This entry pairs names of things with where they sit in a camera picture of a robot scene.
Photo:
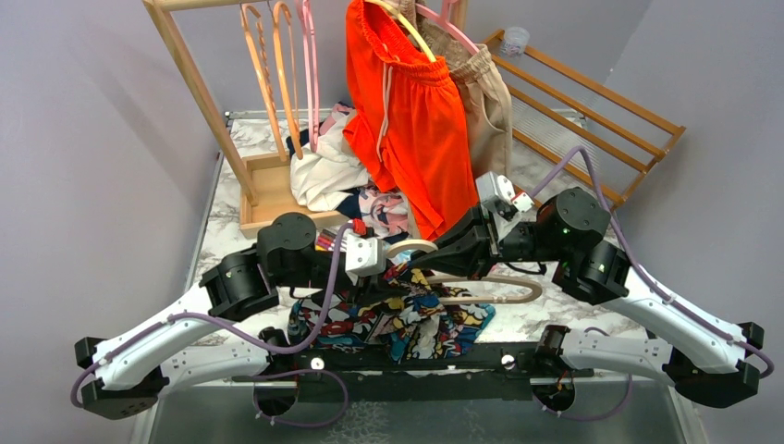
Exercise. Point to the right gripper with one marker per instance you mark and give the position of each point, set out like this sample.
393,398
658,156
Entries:
469,251

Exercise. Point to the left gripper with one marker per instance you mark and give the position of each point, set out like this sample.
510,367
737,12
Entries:
374,289

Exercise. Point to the comic print shorts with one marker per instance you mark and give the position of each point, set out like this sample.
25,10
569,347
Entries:
413,326

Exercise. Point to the cream hanger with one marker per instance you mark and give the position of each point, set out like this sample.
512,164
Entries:
498,289

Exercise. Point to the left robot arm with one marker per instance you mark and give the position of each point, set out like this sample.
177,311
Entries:
197,337

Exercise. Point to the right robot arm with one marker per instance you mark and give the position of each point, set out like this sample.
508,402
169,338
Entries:
704,358

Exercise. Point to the orange shorts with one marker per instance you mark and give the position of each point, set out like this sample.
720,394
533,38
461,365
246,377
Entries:
409,130

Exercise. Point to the beige shorts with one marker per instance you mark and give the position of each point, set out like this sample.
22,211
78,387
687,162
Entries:
485,96

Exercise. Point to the yellow hanger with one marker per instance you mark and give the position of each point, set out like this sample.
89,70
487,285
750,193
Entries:
397,15

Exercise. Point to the pink hanger right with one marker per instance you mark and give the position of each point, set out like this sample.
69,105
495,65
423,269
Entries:
442,19

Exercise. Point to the pink hanger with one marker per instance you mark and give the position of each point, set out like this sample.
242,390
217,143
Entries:
304,11
442,19

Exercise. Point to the pack of coloured markers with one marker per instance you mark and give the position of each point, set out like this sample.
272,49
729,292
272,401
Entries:
326,241

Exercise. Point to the pink white navy garment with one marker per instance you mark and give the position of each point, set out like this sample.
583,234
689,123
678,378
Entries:
330,177

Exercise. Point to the wooden clothes rack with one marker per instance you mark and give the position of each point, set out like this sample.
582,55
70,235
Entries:
263,179

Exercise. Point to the wooden slatted shelf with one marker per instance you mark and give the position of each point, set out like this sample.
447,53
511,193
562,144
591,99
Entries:
555,108

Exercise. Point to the clear plastic cup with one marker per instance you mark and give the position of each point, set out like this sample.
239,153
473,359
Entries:
514,41

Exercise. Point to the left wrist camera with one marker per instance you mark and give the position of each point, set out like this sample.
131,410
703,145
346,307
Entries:
365,253

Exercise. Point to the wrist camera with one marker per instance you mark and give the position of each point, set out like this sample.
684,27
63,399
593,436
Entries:
365,253
497,194

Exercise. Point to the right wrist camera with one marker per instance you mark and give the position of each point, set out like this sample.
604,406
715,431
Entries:
497,194

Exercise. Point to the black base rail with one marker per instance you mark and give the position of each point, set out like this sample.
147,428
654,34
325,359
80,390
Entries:
488,371

